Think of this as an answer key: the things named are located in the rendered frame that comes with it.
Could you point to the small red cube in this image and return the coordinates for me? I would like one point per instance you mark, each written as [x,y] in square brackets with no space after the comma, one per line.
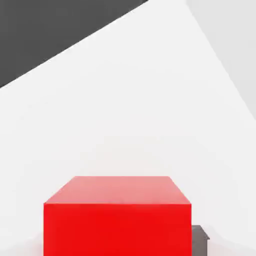
[117,224]

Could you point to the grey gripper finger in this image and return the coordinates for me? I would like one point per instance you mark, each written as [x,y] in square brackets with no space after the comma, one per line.
[199,240]

